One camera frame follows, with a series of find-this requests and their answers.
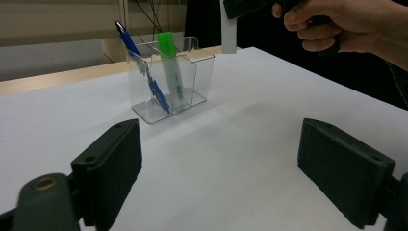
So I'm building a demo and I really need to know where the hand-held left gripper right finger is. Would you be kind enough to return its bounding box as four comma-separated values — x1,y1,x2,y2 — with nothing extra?
296,117,396,230

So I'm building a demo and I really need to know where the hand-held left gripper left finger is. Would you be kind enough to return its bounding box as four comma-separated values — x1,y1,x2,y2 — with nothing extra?
70,118,143,231

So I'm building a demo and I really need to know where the white cylindrical tube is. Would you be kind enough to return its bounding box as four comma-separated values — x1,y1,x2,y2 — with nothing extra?
220,0,239,55

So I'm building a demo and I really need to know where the clear plastic organizer box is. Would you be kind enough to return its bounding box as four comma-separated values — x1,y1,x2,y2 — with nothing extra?
126,36,216,125

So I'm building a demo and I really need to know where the green highlighter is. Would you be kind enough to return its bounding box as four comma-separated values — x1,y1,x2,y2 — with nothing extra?
156,31,188,110

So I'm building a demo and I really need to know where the blue ballpoint pen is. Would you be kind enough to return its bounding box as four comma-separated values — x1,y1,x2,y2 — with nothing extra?
115,20,171,115

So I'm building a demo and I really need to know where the black curtain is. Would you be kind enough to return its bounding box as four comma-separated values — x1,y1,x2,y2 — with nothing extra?
185,0,408,112

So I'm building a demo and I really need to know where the light wooden table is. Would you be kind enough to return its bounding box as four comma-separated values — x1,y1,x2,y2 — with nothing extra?
0,44,240,98

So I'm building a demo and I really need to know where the beige wooden shelf unit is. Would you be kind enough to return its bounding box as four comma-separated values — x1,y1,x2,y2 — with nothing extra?
0,0,187,64

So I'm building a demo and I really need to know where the right hand-held gripper cable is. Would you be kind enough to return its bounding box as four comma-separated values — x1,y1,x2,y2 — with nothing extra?
386,61,408,110

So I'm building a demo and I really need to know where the black cable bundle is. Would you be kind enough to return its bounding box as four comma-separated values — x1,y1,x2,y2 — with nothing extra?
134,0,167,42

